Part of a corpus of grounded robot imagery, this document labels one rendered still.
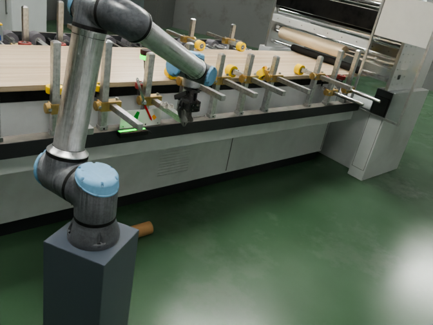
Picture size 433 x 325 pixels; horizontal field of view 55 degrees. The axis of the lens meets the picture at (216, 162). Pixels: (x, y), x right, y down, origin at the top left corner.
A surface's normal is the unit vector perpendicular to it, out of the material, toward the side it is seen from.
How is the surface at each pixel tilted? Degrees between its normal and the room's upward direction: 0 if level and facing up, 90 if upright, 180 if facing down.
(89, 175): 5
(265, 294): 0
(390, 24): 90
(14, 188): 90
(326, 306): 0
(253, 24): 90
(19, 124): 90
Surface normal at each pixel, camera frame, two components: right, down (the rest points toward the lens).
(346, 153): -0.76, 0.15
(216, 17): -0.33, 0.36
